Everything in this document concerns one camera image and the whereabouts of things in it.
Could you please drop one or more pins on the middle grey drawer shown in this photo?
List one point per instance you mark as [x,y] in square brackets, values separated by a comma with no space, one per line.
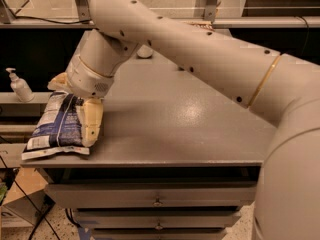
[156,219]

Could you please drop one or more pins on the grey metal shelf rail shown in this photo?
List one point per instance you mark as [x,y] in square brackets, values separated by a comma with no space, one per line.
[219,23]

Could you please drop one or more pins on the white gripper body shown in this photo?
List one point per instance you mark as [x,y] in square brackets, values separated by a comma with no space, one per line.
[87,80]

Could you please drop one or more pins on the grey drawer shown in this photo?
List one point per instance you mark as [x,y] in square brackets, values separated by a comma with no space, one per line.
[148,196]
[165,234]
[156,219]

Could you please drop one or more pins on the bottom grey drawer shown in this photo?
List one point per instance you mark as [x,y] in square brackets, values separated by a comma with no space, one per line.
[165,234]

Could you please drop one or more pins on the blue chip bag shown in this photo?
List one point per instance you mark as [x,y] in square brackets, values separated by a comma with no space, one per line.
[58,130]

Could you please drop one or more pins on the top grey drawer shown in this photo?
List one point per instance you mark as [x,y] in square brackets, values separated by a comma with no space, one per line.
[148,196]

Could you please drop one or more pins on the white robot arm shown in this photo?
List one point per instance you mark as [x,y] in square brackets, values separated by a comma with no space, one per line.
[279,88]

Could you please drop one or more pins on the white pump dispenser bottle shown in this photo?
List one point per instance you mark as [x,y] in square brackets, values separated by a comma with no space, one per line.
[20,86]

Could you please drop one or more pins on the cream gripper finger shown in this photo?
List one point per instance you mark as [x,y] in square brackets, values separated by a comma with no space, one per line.
[59,83]
[91,118]

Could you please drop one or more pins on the white plastic bottle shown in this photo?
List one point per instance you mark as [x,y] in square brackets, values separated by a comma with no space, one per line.
[144,52]

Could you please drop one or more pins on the cardboard box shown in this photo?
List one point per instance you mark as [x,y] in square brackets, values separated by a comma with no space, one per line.
[24,199]

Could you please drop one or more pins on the grey drawer cabinet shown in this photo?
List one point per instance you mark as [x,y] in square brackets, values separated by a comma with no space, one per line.
[161,125]

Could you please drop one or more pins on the brown chip bag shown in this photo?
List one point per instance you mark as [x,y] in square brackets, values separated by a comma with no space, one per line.
[201,24]

